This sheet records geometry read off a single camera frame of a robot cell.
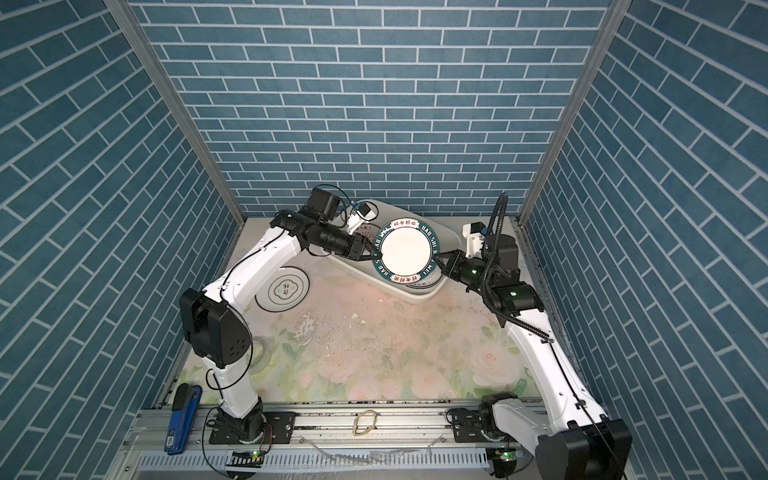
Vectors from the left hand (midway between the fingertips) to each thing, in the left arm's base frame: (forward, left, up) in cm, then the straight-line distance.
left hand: (377, 254), depth 77 cm
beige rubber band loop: (-34, +6, -27) cm, 44 cm away
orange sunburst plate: (-10, -13, +3) cm, 17 cm away
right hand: (-3, -14, +4) cm, 14 cm away
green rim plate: (+1, -8, +2) cm, 8 cm away
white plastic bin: (+5, +4, -17) cm, 18 cm away
